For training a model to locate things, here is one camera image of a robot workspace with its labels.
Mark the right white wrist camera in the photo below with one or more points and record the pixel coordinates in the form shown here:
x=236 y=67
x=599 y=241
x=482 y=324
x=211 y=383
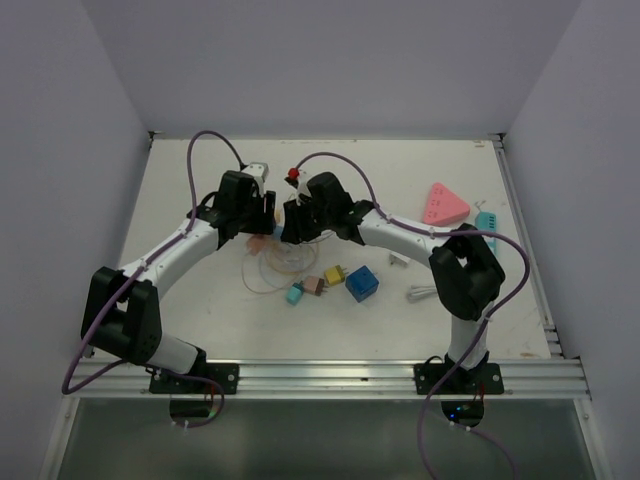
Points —
x=298 y=180

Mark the teal usb charger plug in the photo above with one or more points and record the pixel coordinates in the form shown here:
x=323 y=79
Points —
x=294 y=294

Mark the white usb charger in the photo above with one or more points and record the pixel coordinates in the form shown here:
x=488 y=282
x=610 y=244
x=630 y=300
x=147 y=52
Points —
x=398 y=259

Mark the beige usb charger plug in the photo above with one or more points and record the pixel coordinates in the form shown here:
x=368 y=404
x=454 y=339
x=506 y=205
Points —
x=314 y=285

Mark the aluminium front rail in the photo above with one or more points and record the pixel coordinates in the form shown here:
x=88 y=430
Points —
x=551 y=379

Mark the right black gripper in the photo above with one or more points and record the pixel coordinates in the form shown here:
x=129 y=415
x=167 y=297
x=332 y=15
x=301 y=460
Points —
x=294 y=228

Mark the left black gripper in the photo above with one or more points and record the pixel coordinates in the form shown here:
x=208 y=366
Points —
x=265 y=220

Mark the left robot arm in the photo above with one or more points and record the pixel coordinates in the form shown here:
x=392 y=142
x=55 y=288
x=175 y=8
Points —
x=122 y=315

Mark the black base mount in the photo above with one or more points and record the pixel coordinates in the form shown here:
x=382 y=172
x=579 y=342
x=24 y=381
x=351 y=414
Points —
x=485 y=378
x=204 y=378

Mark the orange-pink charger plug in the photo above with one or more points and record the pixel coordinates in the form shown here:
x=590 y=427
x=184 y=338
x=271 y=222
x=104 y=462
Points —
x=256 y=244

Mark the light blue charger plug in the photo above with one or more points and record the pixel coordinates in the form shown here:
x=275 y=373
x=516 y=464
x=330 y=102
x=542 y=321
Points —
x=278 y=230

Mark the pink triangular power strip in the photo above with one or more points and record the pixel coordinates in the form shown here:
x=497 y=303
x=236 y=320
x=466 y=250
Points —
x=444 y=207

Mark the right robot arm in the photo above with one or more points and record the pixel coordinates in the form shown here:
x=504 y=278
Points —
x=467 y=275

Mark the yellow usb charger plug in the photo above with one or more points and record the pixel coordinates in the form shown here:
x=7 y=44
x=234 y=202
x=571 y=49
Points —
x=335 y=275

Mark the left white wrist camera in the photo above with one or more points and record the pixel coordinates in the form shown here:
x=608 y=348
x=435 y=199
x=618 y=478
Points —
x=259 y=171

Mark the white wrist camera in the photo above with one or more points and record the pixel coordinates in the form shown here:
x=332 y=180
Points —
x=259 y=171
x=298 y=180

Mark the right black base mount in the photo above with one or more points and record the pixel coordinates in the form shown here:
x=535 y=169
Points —
x=485 y=378

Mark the blue cube socket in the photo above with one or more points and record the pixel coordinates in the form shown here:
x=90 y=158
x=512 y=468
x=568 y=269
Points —
x=362 y=283

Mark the teal power strip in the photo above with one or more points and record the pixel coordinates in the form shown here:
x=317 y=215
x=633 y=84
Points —
x=487 y=221

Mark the aluminium right side rail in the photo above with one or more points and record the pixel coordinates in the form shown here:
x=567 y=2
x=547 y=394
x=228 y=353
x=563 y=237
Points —
x=548 y=324

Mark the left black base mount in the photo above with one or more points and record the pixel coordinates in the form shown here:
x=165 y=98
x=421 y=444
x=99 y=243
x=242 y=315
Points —
x=204 y=378

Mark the aluminium rail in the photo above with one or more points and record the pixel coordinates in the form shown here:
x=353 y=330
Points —
x=548 y=324
x=551 y=379

